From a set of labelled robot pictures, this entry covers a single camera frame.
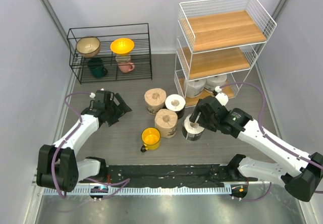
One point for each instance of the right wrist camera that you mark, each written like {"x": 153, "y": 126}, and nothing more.
{"x": 220, "y": 96}

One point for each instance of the dark green mug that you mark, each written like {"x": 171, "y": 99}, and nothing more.
{"x": 97, "y": 68}

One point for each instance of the beige small cup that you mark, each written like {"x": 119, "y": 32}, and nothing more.
{"x": 123, "y": 58}

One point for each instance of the brown wrapped roll front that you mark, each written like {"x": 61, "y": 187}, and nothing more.
{"x": 166, "y": 122}

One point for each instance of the beige brown bowl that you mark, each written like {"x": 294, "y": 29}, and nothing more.
{"x": 88, "y": 46}

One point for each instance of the white toilet paper roll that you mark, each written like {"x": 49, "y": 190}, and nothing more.
{"x": 214, "y": 81}

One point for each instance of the black wire rack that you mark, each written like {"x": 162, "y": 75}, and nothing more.
{"x": 140, "y": 55}

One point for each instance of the pink mug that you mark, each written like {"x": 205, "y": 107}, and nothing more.
{"x": 126, "y": 67}

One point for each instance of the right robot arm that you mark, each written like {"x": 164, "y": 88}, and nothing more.
{"x": 299, "y": 172}

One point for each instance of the white wire wooden shelf rack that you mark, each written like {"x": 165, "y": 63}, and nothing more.
{"x": 217, "y": 37}

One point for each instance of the brown wrapped roll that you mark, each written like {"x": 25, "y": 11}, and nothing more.
{"x": 155, "y": 100}
{"x": 166, "y": 122}

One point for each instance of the yellow enamel mug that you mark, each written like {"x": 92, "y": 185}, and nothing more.
{"x": 151, "y": 139}

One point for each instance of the black roll front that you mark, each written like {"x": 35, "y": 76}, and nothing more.
{"x": 191, "y": 131}

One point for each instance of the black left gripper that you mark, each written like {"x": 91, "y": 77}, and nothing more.
{"x": 121, "y": 110}

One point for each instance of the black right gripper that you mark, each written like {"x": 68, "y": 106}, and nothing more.
{"x": 194, "y": 116}

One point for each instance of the orange bowl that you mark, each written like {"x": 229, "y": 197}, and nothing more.
{"x": 122, "y": 46}

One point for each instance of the brown wrapped roll back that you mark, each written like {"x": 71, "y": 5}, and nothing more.
{"x": 155, "y": 100}

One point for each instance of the black wrapped toilet paper roll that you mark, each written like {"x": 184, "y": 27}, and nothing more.
{"x": 176, "y": 103}

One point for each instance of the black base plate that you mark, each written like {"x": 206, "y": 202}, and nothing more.
{"x": 174, "y": 175}

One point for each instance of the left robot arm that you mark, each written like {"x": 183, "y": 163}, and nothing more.
{"x": 57, "y": 167}

